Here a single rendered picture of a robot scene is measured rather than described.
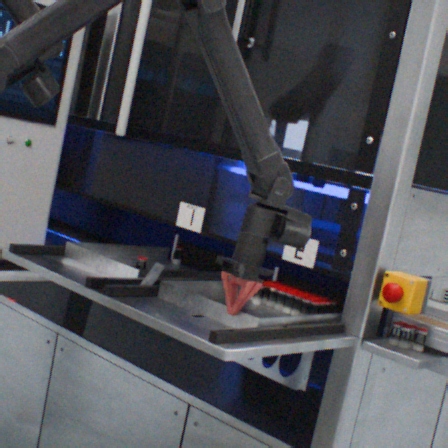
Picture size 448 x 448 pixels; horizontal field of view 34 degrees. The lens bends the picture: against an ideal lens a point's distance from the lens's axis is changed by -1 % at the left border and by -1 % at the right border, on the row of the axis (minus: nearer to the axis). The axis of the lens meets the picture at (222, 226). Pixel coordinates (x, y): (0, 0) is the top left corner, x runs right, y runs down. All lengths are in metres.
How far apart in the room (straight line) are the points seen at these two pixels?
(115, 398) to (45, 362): 0.33
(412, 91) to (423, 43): 0.10
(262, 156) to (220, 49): 0.20
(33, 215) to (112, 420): 0.61
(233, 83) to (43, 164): 0.96
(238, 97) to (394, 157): 0.39
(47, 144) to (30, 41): 0.97
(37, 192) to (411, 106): 1.09
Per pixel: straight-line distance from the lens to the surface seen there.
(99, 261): 1.69
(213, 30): 1.29
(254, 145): 1.33
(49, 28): 1.21
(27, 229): 2.16
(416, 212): 1.63
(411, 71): 1.56
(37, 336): 2.34
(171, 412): 1.92
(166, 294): 1.52
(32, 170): 2.13
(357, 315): 1.56
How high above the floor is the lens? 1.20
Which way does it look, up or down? 6 degrees down
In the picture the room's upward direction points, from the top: 12 degrees clockwise
